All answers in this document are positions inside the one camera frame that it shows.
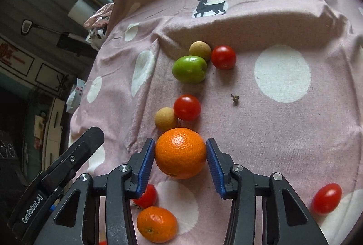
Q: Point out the white packet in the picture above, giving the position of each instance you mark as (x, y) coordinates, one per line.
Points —
(75, 94)

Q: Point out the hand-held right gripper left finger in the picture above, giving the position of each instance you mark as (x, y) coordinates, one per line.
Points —
(145, 165)

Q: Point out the black framed wall picture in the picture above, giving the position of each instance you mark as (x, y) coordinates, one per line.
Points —
(51, 77)

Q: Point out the tan longan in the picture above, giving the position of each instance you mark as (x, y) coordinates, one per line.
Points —
(166, 119)
(200, 50)

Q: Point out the white cabinet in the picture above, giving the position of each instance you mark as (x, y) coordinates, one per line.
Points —
(54, 131)

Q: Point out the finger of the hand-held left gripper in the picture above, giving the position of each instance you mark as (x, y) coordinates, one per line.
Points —
(82, 148)

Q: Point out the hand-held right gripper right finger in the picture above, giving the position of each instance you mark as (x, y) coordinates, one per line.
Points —
(216, 168)

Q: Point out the pink plastic bag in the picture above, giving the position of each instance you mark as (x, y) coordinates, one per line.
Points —
(97, 17)

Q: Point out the pink polka dot blanket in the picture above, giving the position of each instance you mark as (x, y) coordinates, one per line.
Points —
(283, 134)

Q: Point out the small orange with stem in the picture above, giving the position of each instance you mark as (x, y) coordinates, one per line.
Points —
(157, 224)

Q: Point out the large orange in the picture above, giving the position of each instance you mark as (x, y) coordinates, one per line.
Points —
(180, 153)

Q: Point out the small dried stem crumb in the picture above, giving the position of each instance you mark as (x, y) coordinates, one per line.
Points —
(234, 99)

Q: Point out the green jujube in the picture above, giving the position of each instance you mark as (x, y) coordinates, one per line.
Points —
(189, 69)

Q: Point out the black and white bag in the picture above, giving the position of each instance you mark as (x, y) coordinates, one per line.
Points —
(96, 36)

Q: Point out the red cherry tomato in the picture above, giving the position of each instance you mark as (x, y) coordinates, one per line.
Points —
(326, 198)
(223, 57)
(149, 197)
(187, 107)

